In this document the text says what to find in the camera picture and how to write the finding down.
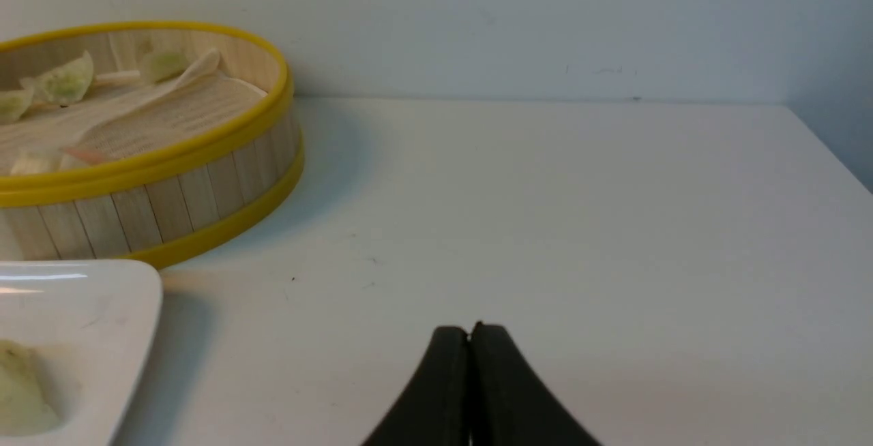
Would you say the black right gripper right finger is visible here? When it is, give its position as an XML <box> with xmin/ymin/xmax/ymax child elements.
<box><xmin>469</xmin><ymin>322</ymin><xmax>600</xmax><ymax>445</ymax></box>

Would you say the green dumpling on plate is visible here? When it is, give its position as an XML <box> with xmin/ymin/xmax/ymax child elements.
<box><xmin>1</xmin><ymin>340</ymin><xmax>61</xmax><ymax>437</ymax></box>

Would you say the pink dumpling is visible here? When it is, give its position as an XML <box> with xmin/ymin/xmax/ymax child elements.
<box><xmin>59</xmin><ymin>147</ymin><xmax>110</xmax><ymax>170</ymax></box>

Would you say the yellow-rimmed bamboo steamer basket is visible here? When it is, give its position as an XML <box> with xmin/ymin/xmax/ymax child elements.
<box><xmin>2</xmin><ymin>21</ymin><xmax>305</xmax><ymax>268</ymax></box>

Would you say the white steamer liner cloth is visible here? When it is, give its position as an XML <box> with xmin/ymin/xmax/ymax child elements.
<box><xmin>2</xmin><ymin>48</ymin><xmax>266</xmax><ymax>177</ymax></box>

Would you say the green dumpling in steamer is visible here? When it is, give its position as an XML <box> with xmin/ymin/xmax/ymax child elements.
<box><xmin>138</xmin><ymin>50</ymin><xmax>188</xmax><ymax>85</ymax></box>
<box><xmin>19</xmin><ymin>50</ymin><xmax>95</xmax><ymax>107</ymax></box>
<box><xmin>0</xmin><ymin>89</ymin><xmax>34</xmax><ymax>125</ymax></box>

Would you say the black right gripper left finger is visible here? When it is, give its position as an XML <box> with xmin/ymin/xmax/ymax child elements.
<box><xmin>363</xmin><ymin>326</ymin><xmax>470</xmax><ymax>445</ymax></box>

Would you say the white square plate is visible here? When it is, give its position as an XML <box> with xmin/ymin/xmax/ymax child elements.
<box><xmin>1</xmin><ymin>260</ymin><xmax>163</xmax><ymax>445</ymax></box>

